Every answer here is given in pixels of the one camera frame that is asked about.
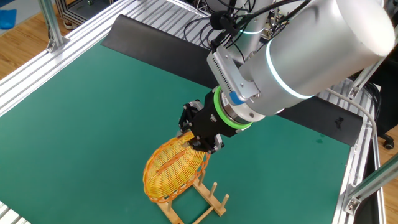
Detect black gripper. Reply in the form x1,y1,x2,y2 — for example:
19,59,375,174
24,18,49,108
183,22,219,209
177,90,243,155

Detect orange yellow woven basket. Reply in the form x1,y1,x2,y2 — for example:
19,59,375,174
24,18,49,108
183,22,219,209
142,130,211,204

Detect wooden dish rack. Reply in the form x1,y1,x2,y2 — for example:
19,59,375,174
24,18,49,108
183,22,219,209
155,169,230,224

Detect green table mat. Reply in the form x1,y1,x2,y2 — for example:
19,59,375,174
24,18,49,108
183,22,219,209
0,40,352,224

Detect black office chair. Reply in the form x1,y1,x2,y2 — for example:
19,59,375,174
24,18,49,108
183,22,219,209
363,58,398,150

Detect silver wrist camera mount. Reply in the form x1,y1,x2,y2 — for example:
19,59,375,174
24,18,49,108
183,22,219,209
206,45,261,102

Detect aluminium frame post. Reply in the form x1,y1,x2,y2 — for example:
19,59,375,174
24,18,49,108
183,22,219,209
348,58,398,100
343,161,398,215
37,0,71,53

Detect black white striped frame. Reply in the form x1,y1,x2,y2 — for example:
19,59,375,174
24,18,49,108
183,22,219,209
55,0,119,30

